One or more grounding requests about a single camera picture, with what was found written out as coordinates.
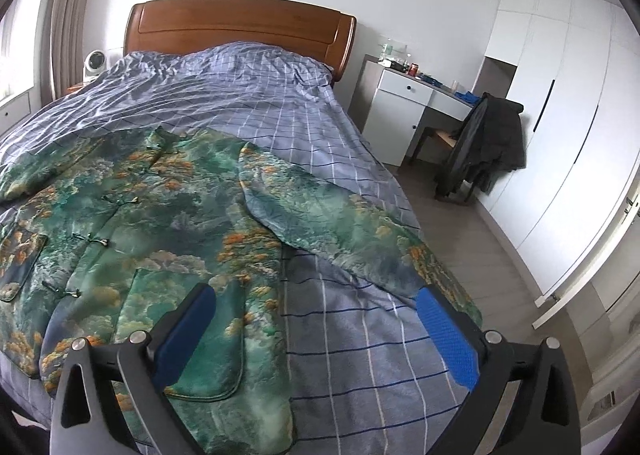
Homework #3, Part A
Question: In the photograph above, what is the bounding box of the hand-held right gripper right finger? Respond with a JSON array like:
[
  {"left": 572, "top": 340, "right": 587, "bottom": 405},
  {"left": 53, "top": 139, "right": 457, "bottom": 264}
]
[{"left": 415, "top": 286, "right": 583, "bottom": 455}]

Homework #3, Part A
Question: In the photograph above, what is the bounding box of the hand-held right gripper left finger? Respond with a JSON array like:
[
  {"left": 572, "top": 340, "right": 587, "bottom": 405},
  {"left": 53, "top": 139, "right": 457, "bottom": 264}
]
[{"left": 49, "top": 283, "right": 217, "bottom": 455}]

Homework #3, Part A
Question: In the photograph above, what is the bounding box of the green cloud print jacket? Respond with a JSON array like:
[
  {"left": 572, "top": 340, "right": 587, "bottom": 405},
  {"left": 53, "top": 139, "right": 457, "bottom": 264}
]
[{"left": 0, "top": 126, "right": 483, "bottom": 455}]

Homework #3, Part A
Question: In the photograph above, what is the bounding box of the white door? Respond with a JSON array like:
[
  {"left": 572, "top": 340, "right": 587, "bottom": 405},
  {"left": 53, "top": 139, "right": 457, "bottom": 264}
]
[{"left": 531, "top": 175, "right": 640, "bottom": 332}]

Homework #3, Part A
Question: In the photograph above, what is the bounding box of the wooden chair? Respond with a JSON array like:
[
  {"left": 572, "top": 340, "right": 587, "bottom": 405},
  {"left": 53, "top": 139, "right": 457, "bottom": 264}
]
[{"left": 410, "top": 125, "right": 477, "bottom": 207}]

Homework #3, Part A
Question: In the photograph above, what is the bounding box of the dark jacket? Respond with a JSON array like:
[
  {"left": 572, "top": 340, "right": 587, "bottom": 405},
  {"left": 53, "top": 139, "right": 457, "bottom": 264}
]
[{"left": 434, "top": 92, "right": 527, "bottom": 197}]

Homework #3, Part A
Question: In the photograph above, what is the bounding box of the white desk with drawers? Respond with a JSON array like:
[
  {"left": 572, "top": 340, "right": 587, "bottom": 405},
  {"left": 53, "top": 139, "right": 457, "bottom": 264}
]
[{"left": 350, "top": 54, "right": 483, "bottom": 167}]

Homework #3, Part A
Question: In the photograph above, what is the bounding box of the white wardrobe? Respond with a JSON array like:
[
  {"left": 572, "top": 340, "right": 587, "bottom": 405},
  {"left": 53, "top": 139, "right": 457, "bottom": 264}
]
[{"left": 470, "top": 0, "right": 640, "bottom": 297}]

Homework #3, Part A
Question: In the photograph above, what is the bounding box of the blue checked quilt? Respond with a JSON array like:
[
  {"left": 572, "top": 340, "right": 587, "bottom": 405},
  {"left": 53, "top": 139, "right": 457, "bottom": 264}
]
[{"left": 0, "top": 42, "right": 481, "bottom": 455}]

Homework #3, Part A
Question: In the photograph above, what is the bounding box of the white window ledge cabinet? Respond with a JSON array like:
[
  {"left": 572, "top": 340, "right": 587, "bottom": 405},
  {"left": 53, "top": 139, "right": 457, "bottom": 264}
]
[{"left": 0, "top": 90, "right": 34, "bottom": 137}]

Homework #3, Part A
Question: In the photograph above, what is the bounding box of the white desk fan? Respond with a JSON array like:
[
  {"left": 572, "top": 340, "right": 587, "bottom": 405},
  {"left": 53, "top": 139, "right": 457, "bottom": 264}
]
[{"left": 81, "top": 50, "right": 110, "bottom": 82}]

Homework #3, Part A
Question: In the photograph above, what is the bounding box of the wooden headboard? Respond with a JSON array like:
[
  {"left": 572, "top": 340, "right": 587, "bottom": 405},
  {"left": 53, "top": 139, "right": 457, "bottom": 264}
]
[{"left": 123, "top": 0, "right": 357, "bottom": 82}]

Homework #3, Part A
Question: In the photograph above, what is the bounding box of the window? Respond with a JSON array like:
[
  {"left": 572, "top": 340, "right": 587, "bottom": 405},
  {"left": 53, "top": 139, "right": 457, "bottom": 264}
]
[{"left": 0, "top": 0, "right": 57, "bottom": 101}]

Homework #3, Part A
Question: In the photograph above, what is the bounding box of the beige curtain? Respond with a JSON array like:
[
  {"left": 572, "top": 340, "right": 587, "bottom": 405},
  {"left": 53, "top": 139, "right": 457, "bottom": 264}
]
[{"left": 50, "top": 0, "right": 107, "bottom": 101}]

